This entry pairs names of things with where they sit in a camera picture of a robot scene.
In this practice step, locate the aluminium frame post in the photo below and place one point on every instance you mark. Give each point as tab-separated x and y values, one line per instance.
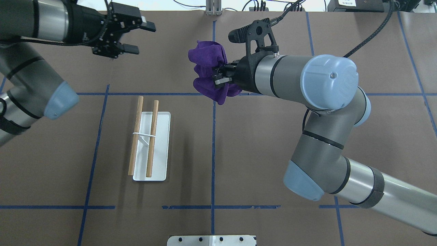
214	8

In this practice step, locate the wooden rack rod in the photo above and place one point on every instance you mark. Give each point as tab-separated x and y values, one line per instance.
150	157
135	136

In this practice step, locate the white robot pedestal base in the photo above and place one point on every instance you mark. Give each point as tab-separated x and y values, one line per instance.
212	240

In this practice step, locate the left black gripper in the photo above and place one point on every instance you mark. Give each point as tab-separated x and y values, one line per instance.
83	24

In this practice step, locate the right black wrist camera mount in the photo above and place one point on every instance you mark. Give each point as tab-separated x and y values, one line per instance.
260	31

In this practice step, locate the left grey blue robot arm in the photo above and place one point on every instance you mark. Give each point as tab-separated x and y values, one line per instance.
38	90

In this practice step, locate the white rack base plate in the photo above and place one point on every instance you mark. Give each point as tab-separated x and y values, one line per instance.
159	171

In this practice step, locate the white rack wire stand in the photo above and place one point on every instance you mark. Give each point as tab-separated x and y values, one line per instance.
144	138

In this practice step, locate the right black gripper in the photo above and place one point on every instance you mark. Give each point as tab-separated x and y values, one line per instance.
246	75

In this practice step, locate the purple towel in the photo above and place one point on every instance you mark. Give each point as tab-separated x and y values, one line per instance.
206	56

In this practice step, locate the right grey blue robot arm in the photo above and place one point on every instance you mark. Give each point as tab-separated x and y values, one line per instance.
328	86

